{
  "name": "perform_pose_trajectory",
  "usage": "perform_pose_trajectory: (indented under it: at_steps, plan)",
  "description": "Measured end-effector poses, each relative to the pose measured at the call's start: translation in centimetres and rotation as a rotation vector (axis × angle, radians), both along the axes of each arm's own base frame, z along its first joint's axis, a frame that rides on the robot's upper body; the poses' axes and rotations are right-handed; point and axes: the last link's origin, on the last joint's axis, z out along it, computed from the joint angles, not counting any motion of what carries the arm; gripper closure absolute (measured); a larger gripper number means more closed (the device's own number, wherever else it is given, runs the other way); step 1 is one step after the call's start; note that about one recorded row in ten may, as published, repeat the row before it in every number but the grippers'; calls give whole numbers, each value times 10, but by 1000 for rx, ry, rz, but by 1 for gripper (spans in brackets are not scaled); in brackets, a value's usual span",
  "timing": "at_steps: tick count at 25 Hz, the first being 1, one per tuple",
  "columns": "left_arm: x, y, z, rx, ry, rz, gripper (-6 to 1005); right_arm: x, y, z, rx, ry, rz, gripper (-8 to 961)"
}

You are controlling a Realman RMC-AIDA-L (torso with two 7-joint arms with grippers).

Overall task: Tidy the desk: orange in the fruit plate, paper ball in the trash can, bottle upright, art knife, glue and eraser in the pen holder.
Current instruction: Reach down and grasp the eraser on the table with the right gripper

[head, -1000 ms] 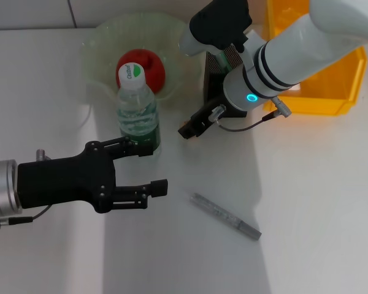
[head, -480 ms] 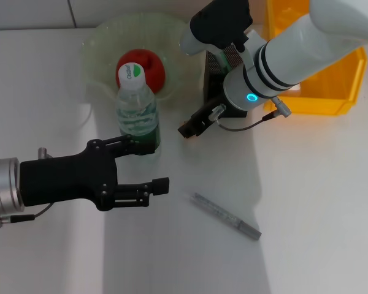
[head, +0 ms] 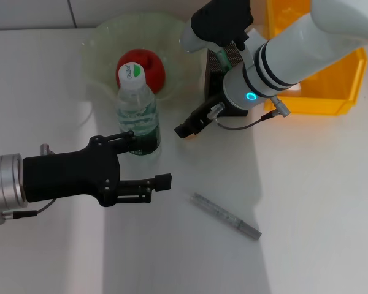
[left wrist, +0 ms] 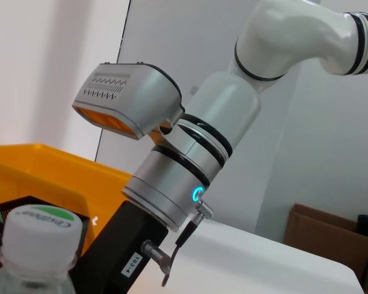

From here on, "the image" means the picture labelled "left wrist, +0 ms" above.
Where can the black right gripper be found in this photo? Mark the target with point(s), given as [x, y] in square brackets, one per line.
[119, 245]

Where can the clear water bottle green label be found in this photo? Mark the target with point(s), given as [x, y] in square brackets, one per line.
[40, 239]

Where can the yellow plastic storage bin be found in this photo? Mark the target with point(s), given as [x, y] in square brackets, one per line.
[49, 171]

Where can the brown cardboard box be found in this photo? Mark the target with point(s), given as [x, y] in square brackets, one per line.
[319, 232]

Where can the grey partition board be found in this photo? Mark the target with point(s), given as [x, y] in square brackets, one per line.
[171, 36]

